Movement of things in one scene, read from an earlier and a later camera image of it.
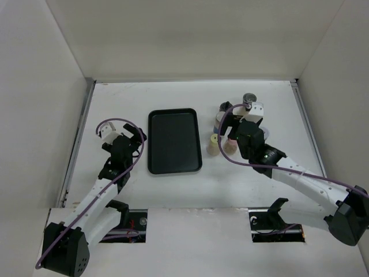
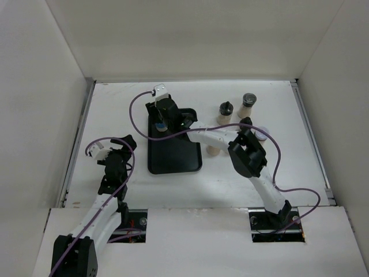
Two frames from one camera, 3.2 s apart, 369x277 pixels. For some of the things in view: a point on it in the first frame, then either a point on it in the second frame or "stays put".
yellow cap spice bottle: x=213 y=148 stays put
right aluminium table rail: x=296 y=85 stays put
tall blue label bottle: x=219 y=116 -> x=161 y=126
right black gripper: x=230 y=120 -> x=153 y=110
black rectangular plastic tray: x=173 y=145 stays put
